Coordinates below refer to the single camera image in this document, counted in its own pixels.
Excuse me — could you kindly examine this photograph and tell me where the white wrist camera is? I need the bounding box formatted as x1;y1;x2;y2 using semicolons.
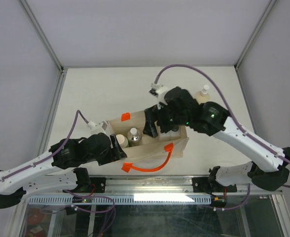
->
87;120;110;136
149;83;170;110

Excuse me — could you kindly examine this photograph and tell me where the cream pump lotion bottle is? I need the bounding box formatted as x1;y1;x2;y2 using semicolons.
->
195;84;210;104

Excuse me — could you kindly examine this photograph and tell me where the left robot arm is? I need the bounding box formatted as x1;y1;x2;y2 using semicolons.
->
0;133;127;209

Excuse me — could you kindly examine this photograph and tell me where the left aluminium frame post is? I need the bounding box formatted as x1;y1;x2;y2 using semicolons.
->
18;0;67;155

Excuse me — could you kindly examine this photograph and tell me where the aluminium mounting rail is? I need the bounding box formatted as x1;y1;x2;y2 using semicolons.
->
61;174;283;195

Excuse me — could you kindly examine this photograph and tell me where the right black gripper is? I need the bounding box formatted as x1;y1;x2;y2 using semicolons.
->
143;101;190;138

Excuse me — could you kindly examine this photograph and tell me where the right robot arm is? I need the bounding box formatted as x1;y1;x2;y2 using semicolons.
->
143;84;290;191

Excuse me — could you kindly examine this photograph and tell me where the white bottle black cap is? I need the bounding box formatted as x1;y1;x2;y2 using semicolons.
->
170;126;181;140
158;132;171;142

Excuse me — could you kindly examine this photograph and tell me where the white slotted cable duct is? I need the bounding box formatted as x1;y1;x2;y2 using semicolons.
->
28;193;212;205

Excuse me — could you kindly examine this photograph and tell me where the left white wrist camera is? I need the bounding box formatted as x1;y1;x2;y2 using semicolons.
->
87;120;110;136

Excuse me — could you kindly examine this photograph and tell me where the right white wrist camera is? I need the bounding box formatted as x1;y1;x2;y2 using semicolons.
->
149;83;170;110

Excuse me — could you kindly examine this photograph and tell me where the purple cable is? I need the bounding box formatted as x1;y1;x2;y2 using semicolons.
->
154;64;290;212
0;110;91;188

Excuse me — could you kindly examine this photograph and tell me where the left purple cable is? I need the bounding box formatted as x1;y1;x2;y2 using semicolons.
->
0;110;91;188

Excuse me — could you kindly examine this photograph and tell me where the right aluminium frame post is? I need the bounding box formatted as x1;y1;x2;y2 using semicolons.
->
234;0;279;71

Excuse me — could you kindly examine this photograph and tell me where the beige canvas tote bag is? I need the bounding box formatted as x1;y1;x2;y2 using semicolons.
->
109;111;189;173

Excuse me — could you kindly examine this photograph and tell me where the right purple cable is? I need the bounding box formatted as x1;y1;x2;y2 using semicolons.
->
154;64;290;212

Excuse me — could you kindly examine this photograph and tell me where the aluminium frame post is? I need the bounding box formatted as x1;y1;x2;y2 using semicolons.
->
234;0;279;71
18;0;67;155

